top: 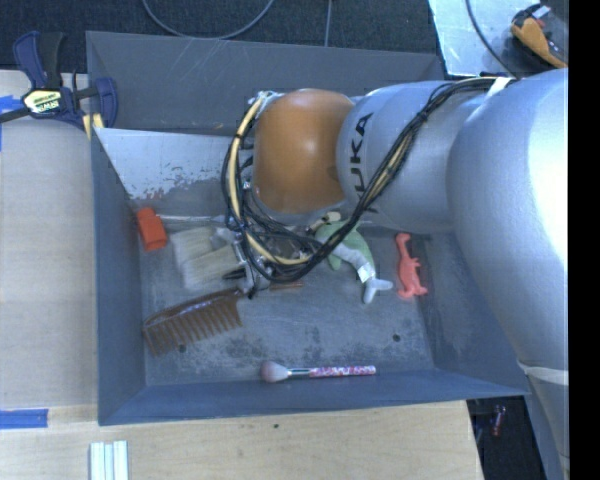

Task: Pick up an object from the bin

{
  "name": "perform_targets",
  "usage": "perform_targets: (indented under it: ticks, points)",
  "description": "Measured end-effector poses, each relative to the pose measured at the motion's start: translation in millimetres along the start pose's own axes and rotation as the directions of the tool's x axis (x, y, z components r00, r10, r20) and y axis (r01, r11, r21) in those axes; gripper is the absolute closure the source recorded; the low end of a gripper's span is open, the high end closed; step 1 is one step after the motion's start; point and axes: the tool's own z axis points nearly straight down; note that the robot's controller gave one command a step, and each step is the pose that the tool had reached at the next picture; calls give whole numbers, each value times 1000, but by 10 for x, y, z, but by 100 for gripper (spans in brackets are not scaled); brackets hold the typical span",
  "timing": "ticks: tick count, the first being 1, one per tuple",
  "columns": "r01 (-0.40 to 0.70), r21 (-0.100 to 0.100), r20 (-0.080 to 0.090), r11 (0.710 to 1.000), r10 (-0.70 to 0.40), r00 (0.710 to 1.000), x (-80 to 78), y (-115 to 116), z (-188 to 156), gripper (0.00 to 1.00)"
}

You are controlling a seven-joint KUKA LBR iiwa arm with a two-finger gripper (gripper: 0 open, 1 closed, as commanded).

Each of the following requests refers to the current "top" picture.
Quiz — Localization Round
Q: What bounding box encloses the green and grey plush toy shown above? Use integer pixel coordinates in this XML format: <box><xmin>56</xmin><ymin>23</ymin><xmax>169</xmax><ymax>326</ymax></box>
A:
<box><xmin>313</xmin><ymin>211</ymin><xmax>395</xmax><ymax>305</ymax></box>

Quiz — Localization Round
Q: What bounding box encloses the grey metal bin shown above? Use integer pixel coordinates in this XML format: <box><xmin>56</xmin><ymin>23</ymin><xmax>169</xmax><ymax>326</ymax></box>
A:
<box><xmin>84</xmin><ymin>30</ymin><xmax>532</xmax><ymax>427</ymax></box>

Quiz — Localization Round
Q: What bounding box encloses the pink patterned makeup brush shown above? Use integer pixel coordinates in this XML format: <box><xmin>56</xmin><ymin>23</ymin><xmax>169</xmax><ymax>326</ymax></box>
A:
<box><xmin>259</xmin><ymin>360</ymin><xmax>378</xmax><ymax>384</ymax></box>

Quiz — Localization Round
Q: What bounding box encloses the brown plastic comb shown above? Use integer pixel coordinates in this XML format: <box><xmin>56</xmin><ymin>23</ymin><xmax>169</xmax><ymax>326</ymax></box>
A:
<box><xmin>141</xmin><ymin>280</ymin><xmax>305</xmax><ymax>359</ymax></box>

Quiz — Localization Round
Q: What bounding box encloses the pale wood flat board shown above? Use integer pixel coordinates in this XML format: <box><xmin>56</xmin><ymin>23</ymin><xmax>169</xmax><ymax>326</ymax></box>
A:
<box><xmin>0</xmin><ymin>117</ymin><xmax>100</xmax><ymax>412</ymax></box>

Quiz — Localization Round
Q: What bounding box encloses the orange plastic cap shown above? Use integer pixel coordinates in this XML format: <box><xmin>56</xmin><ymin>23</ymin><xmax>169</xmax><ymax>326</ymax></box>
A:
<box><xmin>135</xmin><ymin>206</ymin><xmax>170</xmax><ymax>253</ymax></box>

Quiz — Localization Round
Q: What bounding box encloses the pale bristle brush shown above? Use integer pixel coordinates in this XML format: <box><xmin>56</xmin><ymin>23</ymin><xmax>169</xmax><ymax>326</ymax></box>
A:
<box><xmin>180</xmin><ymin>245</ymin><xmax>245</xmax><ymax>291</ymax></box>
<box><xmin>169</xmin><ymin>225</ymin><xmax>237</xmax><ymax>266</ymax></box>

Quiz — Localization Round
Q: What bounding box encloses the orange toy dinosaur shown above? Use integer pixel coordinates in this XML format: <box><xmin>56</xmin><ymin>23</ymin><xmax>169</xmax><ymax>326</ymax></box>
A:
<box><xmin>394</xmin><ymin>232</ymin><xmax>430</xmax><ymax>300</ymax></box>

